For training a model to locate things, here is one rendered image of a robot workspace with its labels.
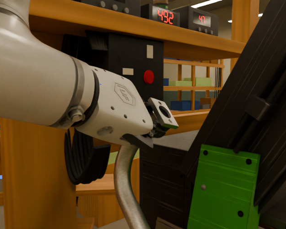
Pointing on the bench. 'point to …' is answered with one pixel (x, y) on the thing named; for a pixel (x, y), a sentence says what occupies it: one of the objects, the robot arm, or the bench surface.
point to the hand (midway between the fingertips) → (152, 120)
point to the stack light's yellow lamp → (160, 2)
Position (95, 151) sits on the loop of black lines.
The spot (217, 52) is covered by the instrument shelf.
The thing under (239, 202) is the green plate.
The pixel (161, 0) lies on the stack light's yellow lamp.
